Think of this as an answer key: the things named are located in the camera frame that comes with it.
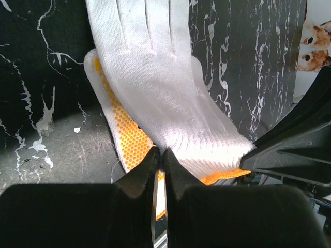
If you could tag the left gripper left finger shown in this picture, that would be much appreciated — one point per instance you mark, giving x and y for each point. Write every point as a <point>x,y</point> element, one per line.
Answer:
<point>121,214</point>

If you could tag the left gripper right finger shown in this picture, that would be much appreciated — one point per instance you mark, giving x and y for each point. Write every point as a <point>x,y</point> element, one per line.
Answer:
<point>236,216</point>

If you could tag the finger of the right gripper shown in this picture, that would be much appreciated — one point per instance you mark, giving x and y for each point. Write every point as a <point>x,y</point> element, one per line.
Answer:
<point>298,147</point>

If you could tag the white glove orange cuff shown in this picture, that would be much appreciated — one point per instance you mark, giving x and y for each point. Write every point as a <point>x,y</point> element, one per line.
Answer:
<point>145,52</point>

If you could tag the yellow coated glove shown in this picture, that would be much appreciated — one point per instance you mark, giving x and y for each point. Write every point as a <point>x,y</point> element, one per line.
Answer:
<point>131,143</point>

